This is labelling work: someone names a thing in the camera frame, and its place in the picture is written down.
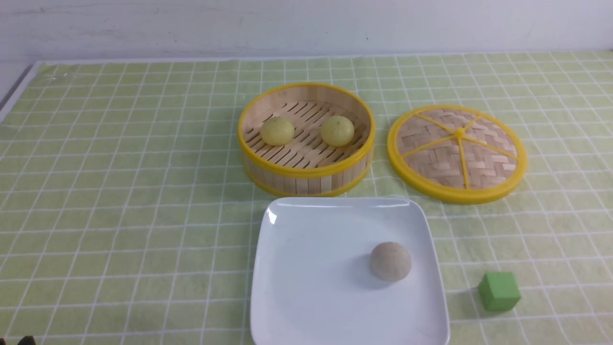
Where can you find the yellow steamed bun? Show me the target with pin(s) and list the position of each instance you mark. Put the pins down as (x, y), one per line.
(277, 131)
(337, 131)

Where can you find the white square plate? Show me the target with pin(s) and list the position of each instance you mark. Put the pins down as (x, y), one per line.
(312, 284)

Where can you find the grey-white steamed bun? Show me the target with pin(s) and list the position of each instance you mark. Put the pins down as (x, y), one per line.
(390, 261)

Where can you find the bamboo steamer basket yellow rim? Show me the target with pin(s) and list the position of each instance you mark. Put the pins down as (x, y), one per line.
(306, 166)

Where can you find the woven bamboo steamer lid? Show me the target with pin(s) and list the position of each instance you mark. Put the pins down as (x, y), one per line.
(456, 154)

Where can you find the green checkered tablecloth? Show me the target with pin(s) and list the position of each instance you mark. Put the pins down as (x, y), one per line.
(127, 216)

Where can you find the green cube block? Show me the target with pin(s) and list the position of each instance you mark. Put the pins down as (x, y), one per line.
(499, 291)

